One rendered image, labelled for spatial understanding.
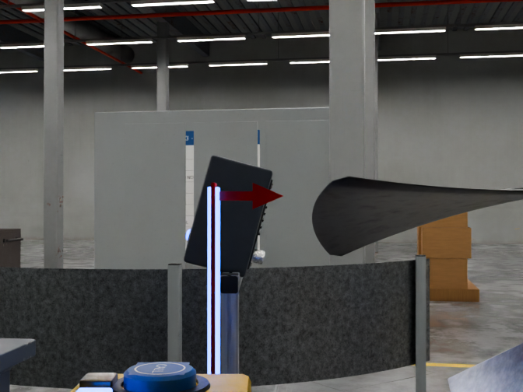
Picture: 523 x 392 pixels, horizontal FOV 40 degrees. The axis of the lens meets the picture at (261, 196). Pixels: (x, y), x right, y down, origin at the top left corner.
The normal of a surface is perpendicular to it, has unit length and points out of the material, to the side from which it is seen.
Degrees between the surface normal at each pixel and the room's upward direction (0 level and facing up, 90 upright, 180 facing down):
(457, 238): 90
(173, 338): 90
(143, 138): 90
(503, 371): 55
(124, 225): 90
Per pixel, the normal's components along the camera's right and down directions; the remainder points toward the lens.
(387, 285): 0.60, 0.00
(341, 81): -0.17, 0.00
